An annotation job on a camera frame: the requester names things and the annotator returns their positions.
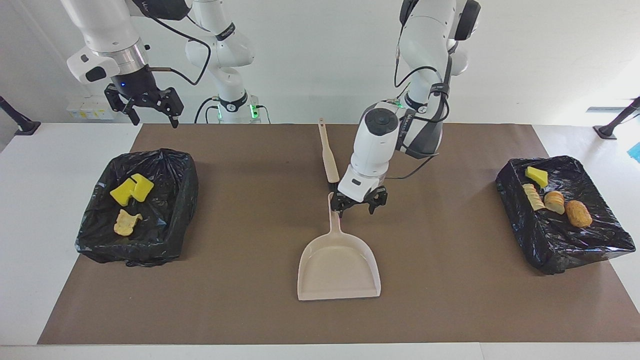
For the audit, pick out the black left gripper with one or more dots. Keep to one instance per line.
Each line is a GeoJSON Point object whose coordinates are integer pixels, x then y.
{"type": "Point", "coordinates": [362, 195]}

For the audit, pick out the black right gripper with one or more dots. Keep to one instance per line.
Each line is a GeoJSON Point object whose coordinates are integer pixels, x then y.
{"type": "Point", "coordinates": [137, 85]}

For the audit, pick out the beige hand brush black bristles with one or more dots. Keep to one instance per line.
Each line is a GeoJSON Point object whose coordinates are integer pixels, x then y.
{"type": "Point", "coordinates": [329, 155]}

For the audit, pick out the beige plastic dustpan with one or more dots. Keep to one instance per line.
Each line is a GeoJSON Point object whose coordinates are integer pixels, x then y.
{"type": "Point", "coordinates": [337, 270]}

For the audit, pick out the notched yellow green sponge piece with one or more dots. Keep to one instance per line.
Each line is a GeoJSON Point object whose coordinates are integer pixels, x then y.
{"type": "Point", "coordinates": [142, 187]}

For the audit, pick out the plain yellow sponge piece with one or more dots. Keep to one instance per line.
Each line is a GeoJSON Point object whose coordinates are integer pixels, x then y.
{"type": "Point", "coordinates": [122, 194]}

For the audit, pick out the pale yellow grey torn scrap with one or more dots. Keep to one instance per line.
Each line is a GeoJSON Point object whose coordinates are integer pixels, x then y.
{"type": "Point", "coordinates": [126, 223]}

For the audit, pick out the pale yellow chunky scrap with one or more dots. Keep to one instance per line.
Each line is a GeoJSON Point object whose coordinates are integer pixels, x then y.
{"type": "Point", "coordinates": [533, 196]}

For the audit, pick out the small green yellow sponge piece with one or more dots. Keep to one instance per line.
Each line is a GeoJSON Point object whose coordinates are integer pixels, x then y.
{"type": "Point", "coordinates": [536, 176]}

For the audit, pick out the orange striped croissant-like scrap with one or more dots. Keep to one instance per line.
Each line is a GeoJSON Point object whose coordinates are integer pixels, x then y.
{"type": "Point", "coordinates": [554, 202]}

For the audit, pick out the brown bread-like scrap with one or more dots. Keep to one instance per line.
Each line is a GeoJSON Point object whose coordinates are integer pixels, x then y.
{"type": "Point", "coordinates": [578, 213]}

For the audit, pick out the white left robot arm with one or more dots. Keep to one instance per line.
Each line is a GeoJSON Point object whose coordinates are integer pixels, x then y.
{"type": "Point", "coordinates": [400, 125]}

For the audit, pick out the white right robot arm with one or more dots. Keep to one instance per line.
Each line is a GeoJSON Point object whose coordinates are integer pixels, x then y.
{"type": "Point", "coordinates": [107, 30]}

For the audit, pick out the trash bin with black bag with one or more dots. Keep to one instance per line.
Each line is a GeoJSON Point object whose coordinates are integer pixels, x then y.
{"type": "Point", "coordinates": [560, 240]}
{"type": "Point", "coordinates": [165, 225]}

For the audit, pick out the black stand foot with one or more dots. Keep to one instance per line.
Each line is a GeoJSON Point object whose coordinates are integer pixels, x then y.
{"type": "Point", "coordinates": [607, 131]}
{"type": "Point", "coordinates": [25, 126]}

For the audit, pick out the brown table mat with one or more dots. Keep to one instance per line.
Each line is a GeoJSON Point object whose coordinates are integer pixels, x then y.
{"type": "Point", "coordinates": [450, 300]}

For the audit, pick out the blue object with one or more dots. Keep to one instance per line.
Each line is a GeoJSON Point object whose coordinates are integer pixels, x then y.
{"type": "Point", "coordinates": [636, 152]}

